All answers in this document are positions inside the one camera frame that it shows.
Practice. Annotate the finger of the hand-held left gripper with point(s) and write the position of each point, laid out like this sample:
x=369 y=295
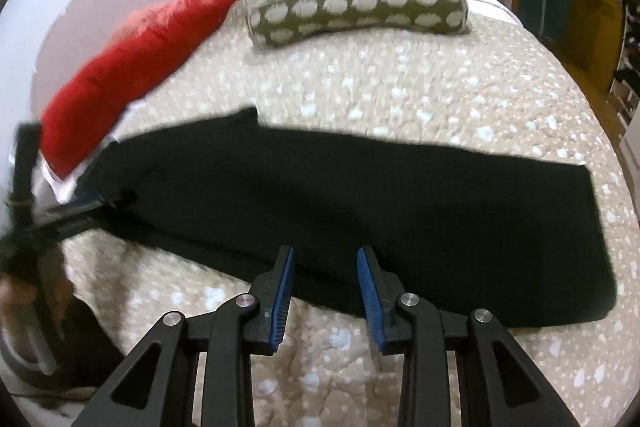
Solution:
x=90 y=203
x=70 y=228

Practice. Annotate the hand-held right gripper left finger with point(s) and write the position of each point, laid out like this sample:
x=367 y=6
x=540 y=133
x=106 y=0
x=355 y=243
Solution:
x=283 y=297

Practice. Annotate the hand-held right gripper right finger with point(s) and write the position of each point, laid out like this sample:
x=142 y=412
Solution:
x=369 y=302

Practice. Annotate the black pants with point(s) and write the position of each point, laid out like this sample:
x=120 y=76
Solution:
x=350 y=217

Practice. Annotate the person's left hand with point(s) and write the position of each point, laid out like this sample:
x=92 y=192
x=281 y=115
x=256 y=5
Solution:
x=61 y=292

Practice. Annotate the white bed sheet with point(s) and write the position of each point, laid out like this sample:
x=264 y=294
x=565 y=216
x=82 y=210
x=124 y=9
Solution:
x=60 y=187

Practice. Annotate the red floral quilt roll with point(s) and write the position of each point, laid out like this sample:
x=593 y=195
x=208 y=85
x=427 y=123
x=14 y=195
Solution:
x=165 y=47

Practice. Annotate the round pink white headboard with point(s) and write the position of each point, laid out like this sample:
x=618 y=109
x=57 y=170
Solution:
x=80 y=27

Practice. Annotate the beige quilted bedspread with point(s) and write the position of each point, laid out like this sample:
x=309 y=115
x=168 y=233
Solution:
x=425 y=97

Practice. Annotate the green patterned pillow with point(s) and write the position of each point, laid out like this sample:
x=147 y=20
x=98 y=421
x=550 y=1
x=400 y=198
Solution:
x=350 y=7

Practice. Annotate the cluttered storage shelf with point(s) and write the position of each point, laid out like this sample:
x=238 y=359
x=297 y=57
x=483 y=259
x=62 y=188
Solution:
x=627 y=72

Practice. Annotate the yellow wooden door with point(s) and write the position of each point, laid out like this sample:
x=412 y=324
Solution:
x=597 y=12

